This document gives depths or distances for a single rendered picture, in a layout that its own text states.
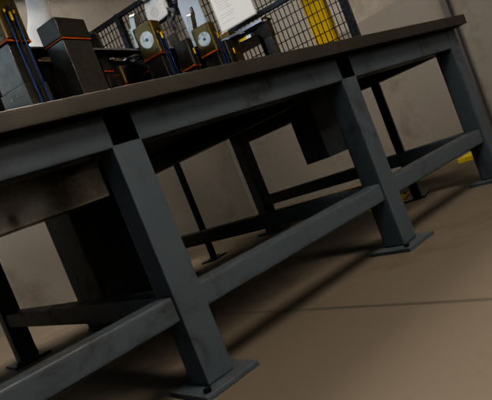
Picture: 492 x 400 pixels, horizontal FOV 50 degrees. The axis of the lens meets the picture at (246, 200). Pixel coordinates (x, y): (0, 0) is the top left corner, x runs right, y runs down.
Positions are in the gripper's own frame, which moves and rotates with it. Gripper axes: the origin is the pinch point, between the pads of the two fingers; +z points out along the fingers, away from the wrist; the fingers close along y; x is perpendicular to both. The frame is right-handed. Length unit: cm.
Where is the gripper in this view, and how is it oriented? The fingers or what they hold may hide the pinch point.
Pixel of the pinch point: (166, 32)
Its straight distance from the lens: 249.4
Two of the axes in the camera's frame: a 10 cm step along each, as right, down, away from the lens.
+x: 4.5, -2.3, 8.6
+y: 8.1, -2.9, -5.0
